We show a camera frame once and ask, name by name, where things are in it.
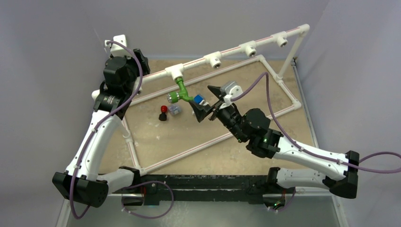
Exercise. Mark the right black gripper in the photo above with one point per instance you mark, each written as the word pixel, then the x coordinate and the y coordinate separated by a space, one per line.
pixel 200 112

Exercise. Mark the green water faucet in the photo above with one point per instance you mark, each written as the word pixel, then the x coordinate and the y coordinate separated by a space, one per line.
pixel 181 94

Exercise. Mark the white pvc pipe frame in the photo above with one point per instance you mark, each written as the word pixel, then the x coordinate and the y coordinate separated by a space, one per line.
pixel 180 145

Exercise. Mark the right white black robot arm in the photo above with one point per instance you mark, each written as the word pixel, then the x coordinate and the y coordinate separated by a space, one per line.
pixel 336 172

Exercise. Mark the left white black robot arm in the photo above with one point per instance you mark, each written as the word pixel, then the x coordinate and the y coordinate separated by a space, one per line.
pixel 122 75

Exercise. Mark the white faucet with blue handle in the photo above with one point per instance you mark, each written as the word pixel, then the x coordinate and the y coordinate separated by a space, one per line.
pixel 200 100

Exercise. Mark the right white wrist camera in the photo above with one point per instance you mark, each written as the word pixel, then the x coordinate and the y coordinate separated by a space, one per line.
pixel 229 91

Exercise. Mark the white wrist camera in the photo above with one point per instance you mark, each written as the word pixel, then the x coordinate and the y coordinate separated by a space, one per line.
pixel 118 47
pixel 229 91

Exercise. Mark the black faucet with red handle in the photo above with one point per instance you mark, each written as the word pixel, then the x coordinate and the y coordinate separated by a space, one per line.
pixel 163 115

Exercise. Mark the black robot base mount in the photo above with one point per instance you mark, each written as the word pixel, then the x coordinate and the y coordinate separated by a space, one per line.
pixel 253 189

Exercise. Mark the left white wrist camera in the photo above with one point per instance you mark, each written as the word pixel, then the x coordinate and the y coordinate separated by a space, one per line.
pixel 118 47

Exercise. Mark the aluminium table frame rail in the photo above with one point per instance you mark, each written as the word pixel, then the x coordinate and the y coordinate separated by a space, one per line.
pixel 313 191

